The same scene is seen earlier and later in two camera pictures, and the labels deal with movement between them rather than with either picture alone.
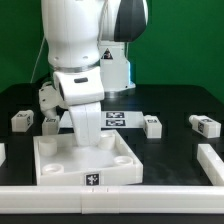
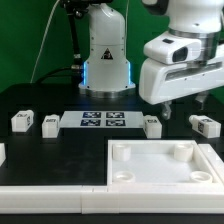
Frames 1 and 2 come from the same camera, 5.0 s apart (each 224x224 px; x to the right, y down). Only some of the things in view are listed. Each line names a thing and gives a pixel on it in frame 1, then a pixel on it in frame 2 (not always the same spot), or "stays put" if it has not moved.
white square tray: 59,161 → 160,166
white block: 50,125 stays put
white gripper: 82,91 → 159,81
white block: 205,126 stays put
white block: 22,121 stays put
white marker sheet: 111,119 stays put
